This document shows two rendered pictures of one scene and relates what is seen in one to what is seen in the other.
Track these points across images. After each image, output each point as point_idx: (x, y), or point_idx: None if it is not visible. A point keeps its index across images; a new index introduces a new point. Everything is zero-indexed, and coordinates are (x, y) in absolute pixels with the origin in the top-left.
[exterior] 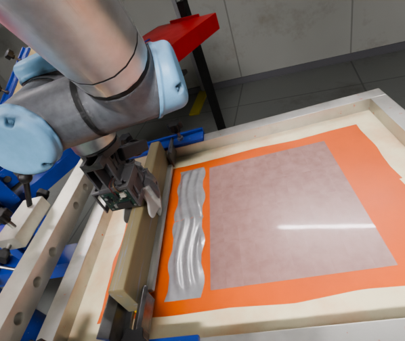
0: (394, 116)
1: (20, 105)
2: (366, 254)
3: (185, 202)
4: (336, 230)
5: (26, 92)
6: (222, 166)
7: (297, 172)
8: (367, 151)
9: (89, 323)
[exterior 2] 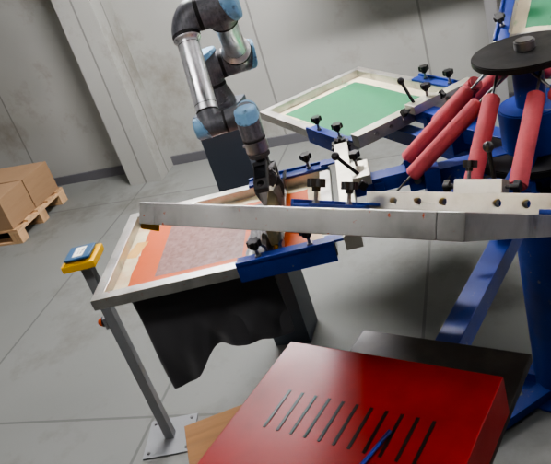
0: (109, 275)
1: (239, 104)
2: (179, 227)
3: (261, 233)
4: (183, 233)
5: (239, 105)
6: (231, 258)
7: (183, 256)
8: (138, 270)
9: (311, 188)
